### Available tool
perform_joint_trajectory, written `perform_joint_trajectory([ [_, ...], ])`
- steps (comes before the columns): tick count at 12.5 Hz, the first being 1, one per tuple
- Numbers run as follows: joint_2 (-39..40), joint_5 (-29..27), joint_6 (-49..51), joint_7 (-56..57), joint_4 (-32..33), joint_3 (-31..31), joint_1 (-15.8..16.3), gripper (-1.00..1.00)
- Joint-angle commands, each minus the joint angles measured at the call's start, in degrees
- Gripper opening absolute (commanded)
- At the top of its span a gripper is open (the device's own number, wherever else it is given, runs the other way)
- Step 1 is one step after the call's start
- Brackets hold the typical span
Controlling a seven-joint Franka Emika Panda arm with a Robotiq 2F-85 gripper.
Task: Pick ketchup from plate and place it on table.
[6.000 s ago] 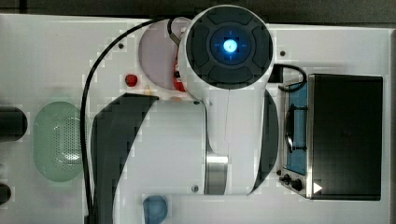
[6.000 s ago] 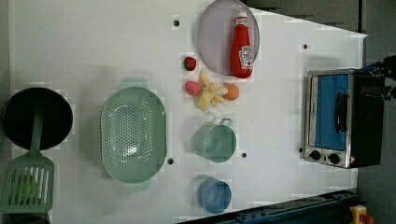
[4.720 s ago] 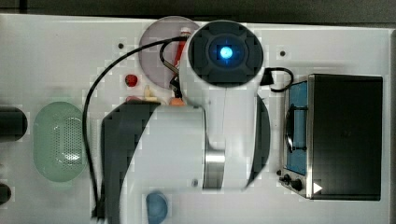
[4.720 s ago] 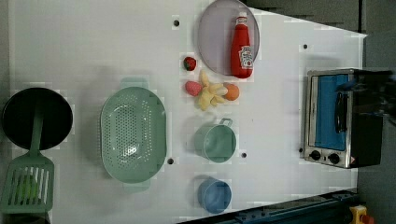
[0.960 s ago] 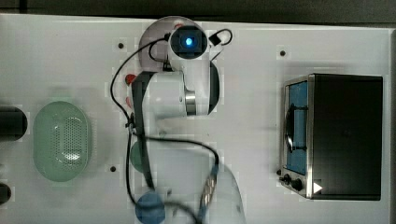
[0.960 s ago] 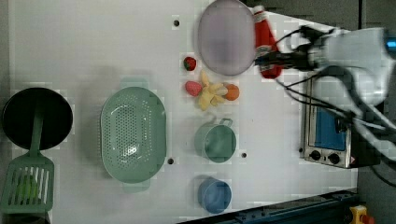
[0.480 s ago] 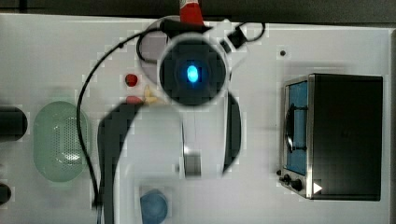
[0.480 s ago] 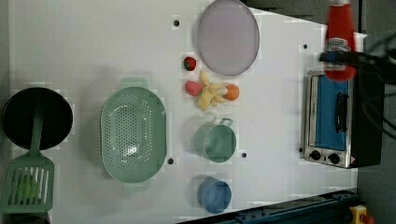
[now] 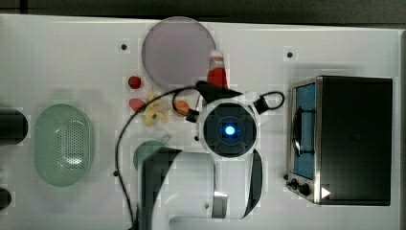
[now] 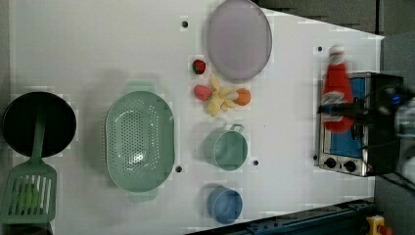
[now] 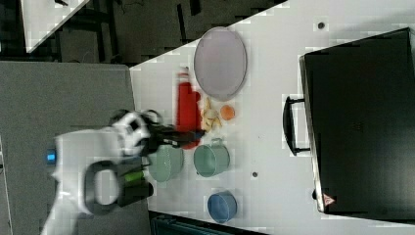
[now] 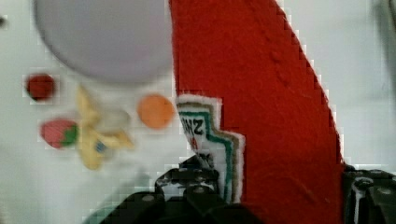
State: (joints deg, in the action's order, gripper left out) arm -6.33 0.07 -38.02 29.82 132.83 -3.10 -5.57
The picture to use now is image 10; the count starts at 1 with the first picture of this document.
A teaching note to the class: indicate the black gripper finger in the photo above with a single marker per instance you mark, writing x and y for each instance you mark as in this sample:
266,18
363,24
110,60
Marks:
348,110

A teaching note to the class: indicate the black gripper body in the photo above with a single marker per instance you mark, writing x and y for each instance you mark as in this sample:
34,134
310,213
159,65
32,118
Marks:
396,103

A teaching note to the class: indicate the red plush ketchup bottle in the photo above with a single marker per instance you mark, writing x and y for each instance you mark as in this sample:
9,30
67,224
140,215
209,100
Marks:
336,90

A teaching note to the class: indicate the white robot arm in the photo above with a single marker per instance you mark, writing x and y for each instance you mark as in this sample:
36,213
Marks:
406,137

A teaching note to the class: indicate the grey round plate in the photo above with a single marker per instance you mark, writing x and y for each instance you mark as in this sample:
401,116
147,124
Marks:
239,39

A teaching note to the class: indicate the silver toaster oven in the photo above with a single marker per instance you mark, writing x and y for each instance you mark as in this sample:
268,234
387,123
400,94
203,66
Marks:
364,150

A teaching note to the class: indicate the orange plush fruit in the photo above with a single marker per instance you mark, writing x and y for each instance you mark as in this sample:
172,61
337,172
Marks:
244,97

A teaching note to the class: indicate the yellow red clamp tool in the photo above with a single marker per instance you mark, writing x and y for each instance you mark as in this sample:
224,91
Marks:
377,226

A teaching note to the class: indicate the yellow plush banana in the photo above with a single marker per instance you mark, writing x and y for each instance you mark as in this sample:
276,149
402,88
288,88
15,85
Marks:
221,99

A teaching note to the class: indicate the green metal cup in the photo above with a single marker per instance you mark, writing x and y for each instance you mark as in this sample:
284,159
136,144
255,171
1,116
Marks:
226,149

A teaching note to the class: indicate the pink plush strawberry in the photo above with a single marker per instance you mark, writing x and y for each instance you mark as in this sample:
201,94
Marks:
202,92

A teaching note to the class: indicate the small red strawberry toy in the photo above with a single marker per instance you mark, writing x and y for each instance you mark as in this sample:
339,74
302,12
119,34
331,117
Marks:
199,66

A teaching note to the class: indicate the blue metal cup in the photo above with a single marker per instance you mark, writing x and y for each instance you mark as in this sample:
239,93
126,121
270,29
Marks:
224,205

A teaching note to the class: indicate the green plastic colander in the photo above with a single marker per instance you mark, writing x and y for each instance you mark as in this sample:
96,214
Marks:
139,141

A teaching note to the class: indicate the black round pan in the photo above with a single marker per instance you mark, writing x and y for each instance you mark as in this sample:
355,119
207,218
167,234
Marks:
19,119

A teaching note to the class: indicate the green slotted spatula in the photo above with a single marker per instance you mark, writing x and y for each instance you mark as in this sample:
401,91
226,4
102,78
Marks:
31,192

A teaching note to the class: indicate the blue metal frame rail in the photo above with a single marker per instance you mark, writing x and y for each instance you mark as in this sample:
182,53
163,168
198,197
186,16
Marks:
340,219

